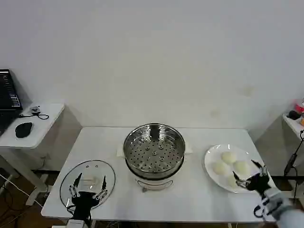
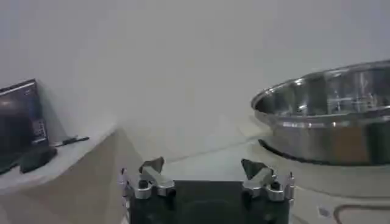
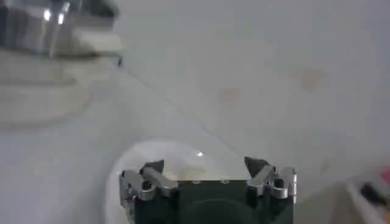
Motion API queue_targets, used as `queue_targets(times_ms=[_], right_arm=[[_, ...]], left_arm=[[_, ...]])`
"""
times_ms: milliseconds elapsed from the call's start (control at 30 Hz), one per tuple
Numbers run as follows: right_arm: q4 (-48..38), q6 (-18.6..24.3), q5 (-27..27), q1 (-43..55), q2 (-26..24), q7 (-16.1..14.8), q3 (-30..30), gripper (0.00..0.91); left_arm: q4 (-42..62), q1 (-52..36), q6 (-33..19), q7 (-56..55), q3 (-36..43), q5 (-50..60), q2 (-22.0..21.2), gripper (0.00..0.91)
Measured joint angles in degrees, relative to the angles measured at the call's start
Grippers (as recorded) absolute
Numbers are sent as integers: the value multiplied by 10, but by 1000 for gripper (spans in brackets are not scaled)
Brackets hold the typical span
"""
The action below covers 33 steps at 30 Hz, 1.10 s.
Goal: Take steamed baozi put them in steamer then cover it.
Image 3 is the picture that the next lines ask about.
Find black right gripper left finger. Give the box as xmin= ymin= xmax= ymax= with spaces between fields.
xmin=119 ymin=159 xmax=179 ymax=211

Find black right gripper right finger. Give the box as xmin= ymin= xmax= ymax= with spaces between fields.
xmin=243 ymin=156 xmax=298 ymax=203

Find steel steamer pot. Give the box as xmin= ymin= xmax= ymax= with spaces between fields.
xmin=0 ymin=0 xmax=120 ymax=58

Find white round plate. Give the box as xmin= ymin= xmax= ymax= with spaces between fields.
xmin=105 ymin=138 xmax=254 ymax=224

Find white side table with goods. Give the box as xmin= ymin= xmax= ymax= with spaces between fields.
xmin=346 ymin=166 xmax=390 ymax=224

